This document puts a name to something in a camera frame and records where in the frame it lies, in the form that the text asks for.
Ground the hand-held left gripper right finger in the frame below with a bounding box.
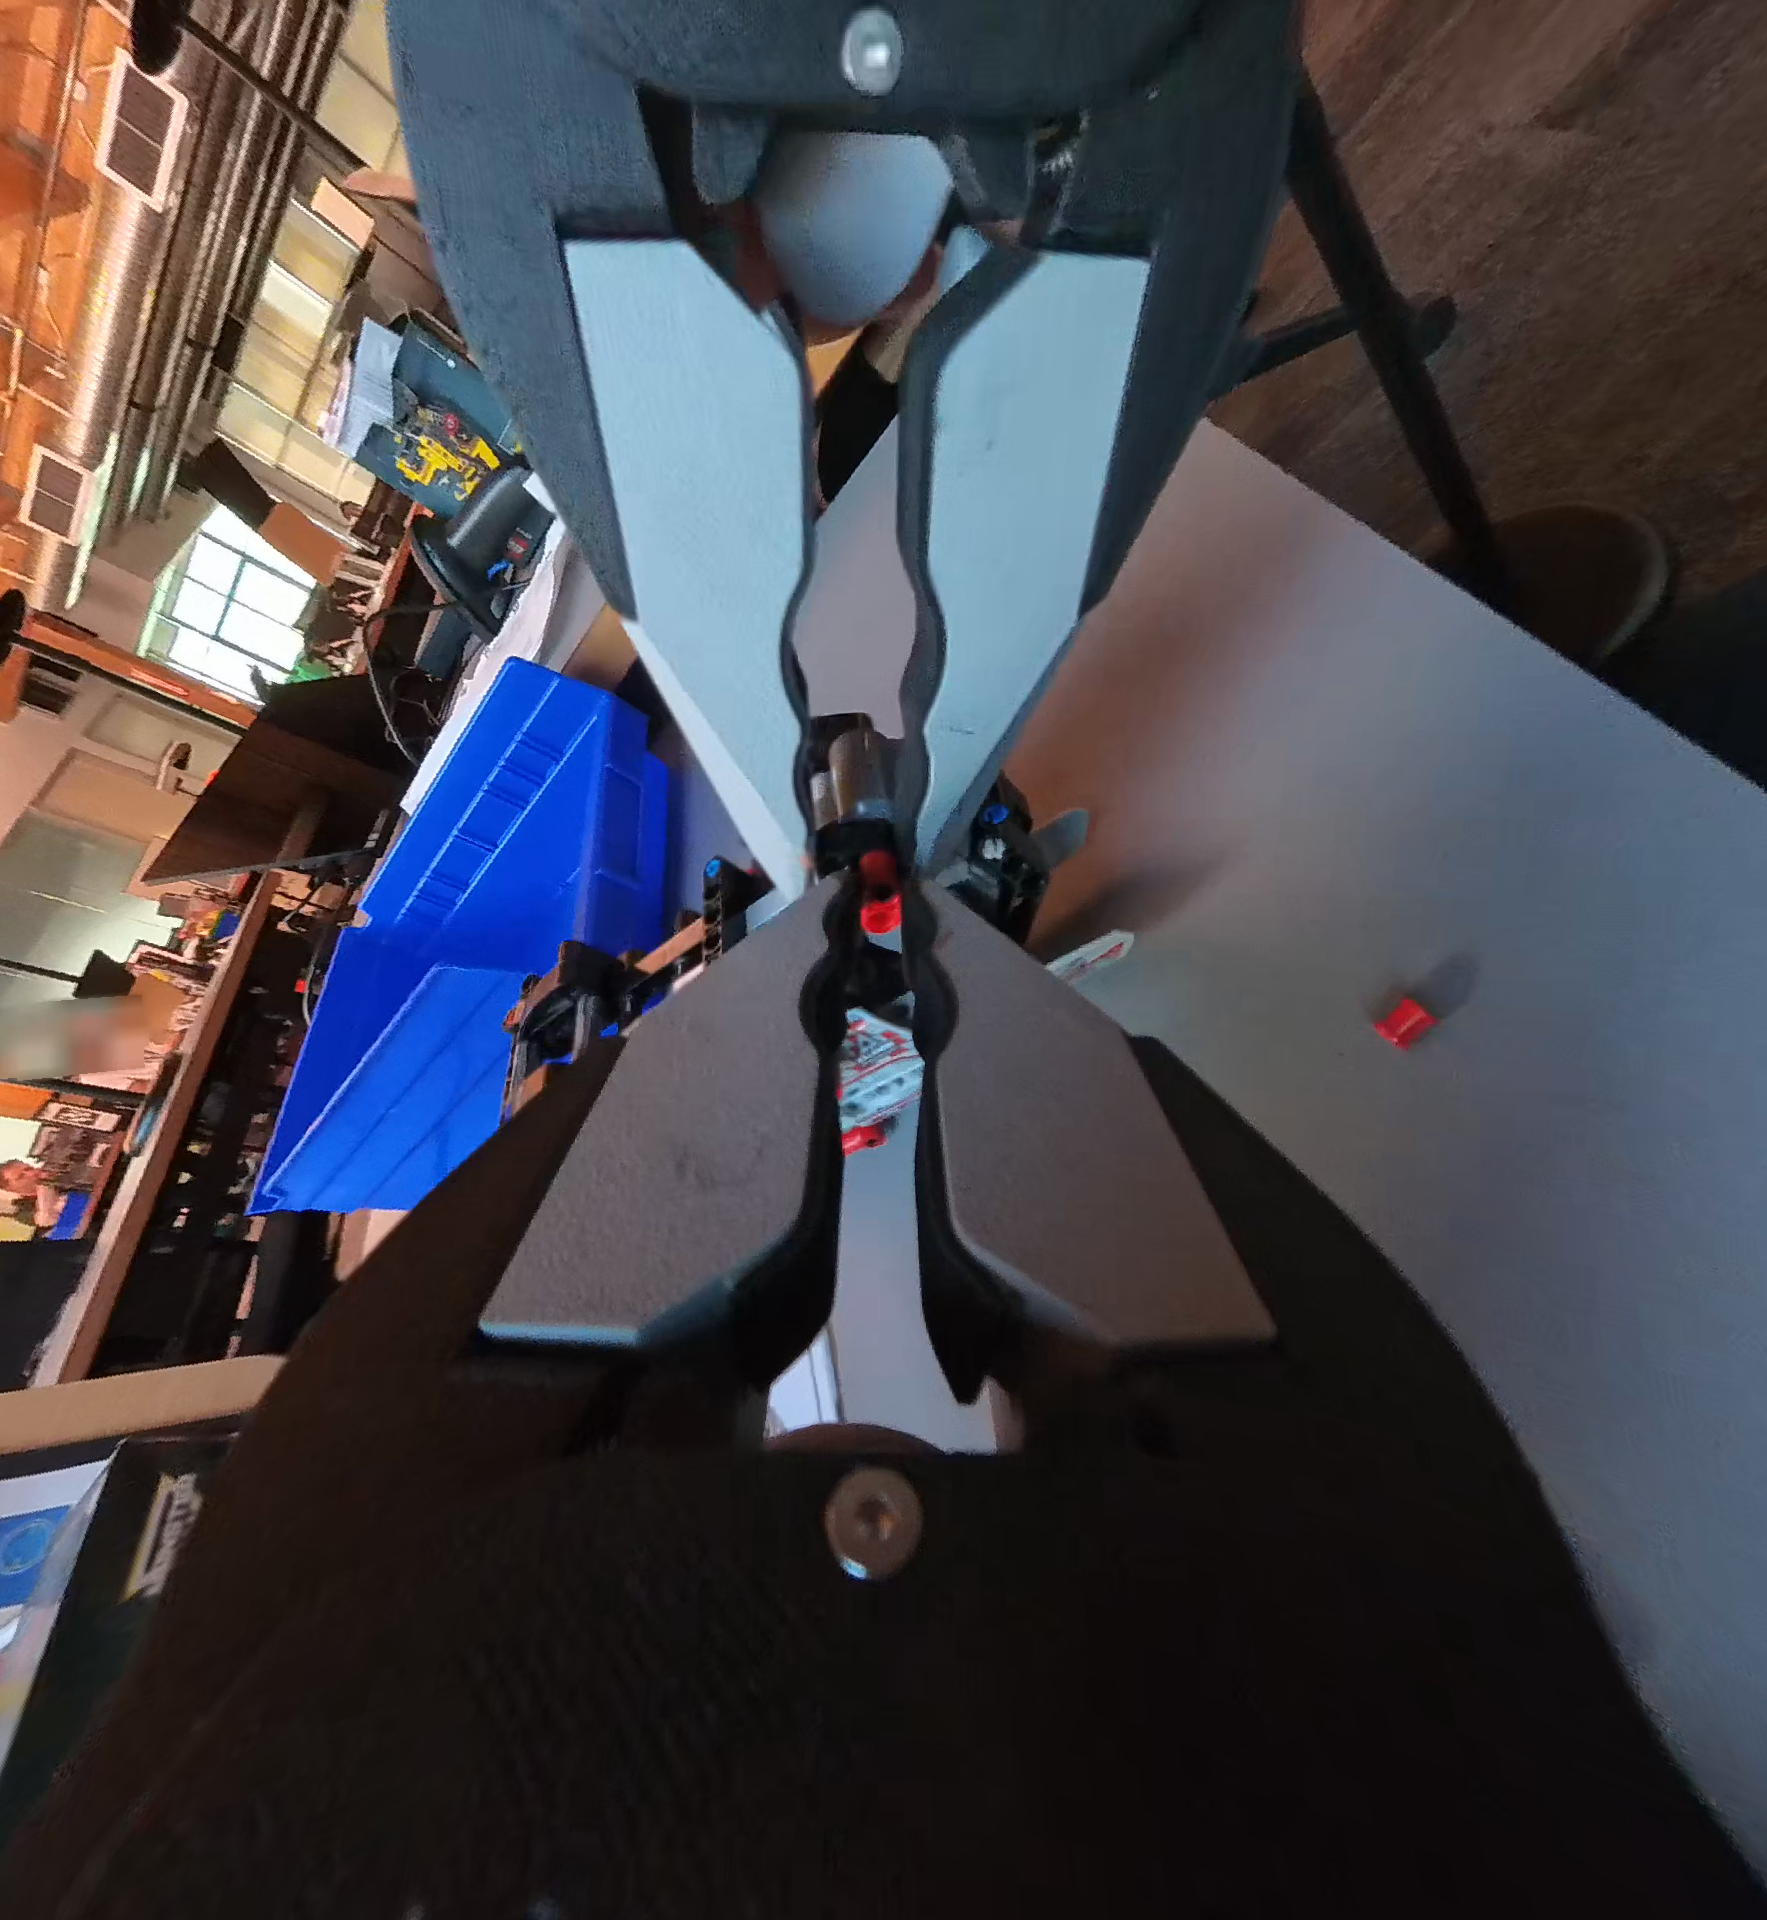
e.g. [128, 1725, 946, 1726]
[909, 881, 1279, 1406]

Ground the blue plastic bin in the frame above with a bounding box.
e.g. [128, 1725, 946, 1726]
[244, 655, 675, 1217]

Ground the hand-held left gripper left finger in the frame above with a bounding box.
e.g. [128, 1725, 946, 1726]
[479, 874, 858, 1392]

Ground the person's right forearm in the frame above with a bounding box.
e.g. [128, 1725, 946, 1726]
[815, 322, 907, 506]

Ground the yellow black printed box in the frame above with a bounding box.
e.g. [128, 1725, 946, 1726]
[328, 319, 527, 500]

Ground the dark tilted screen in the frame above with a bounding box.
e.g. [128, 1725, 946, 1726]
[141, 713, 410, 890]

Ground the black grey lego truck model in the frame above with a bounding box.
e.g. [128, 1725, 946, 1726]
[501, 713, 1141, 1157]

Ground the black electronic device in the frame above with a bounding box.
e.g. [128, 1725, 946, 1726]
[410, 463, 559, 642]

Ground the black toy set box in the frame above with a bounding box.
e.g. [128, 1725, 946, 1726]
[12, 1431, 253, 1920]

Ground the black floor stand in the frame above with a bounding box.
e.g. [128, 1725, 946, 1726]
[1276, 89, 1676, 671]

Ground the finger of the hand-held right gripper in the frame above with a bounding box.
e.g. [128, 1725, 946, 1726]
[895, 245, 1158, 876]
[564, 233, 824, 879]

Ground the metal ventilation duct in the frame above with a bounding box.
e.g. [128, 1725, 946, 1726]
[50, 0, 375, 602]

